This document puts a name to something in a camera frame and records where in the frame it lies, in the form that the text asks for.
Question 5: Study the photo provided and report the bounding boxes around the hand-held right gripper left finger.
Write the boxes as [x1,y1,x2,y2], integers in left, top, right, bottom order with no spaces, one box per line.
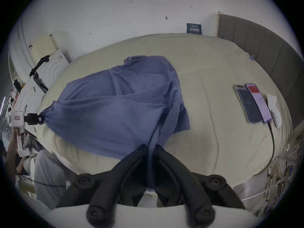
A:
[57,144,149,226]

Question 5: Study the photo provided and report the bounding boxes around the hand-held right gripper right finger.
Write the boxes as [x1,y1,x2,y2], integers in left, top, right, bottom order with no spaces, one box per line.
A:
[153,145,245,227]

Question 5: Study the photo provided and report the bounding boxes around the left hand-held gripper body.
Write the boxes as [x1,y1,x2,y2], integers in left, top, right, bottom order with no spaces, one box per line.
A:
[9,98,39,157]

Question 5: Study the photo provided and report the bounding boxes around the dark blue shirt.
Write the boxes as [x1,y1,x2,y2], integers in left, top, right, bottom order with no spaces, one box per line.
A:
[39,55,191,189]

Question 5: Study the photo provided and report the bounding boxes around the person's left forearm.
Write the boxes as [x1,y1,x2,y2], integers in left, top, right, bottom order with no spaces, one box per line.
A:
[5,150,20,182]

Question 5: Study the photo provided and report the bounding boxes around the person's left hand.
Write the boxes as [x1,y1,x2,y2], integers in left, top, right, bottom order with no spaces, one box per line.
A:
[9,127,24,154]

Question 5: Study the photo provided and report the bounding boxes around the bed with beige sheet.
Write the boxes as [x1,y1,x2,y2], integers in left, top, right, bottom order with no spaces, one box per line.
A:
[41,33,294,199]

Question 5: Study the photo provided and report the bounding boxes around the white washing machine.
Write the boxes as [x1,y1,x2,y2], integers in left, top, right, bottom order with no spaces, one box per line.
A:
[33,50,72,94]

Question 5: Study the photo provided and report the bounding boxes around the black cloth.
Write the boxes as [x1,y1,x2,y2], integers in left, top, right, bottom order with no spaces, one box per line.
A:
[29,55,51,78]

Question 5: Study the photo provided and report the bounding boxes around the person's legs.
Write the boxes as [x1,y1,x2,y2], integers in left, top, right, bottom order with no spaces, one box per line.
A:
[34,149,73,210]

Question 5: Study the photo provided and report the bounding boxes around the dark phone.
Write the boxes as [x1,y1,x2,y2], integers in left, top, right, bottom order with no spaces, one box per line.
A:
[233,85,262,124]

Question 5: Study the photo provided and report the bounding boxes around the phone with pink screen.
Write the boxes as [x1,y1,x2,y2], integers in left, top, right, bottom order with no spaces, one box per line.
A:
[245,83,272,124]

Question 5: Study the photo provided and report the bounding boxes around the white crumpled tissue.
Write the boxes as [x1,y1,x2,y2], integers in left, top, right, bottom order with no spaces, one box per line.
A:
[267,94,283,128]

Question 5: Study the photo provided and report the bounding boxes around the grey padded headboard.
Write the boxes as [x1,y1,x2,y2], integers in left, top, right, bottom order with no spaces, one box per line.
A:
[217,13,304,130]

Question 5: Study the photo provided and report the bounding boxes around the black charging cable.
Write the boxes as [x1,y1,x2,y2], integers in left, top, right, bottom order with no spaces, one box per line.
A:
[261,121,276,175]

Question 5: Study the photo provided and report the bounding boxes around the dark blue wall sign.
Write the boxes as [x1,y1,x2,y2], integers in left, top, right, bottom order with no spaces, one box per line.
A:
[186,23,203,35]

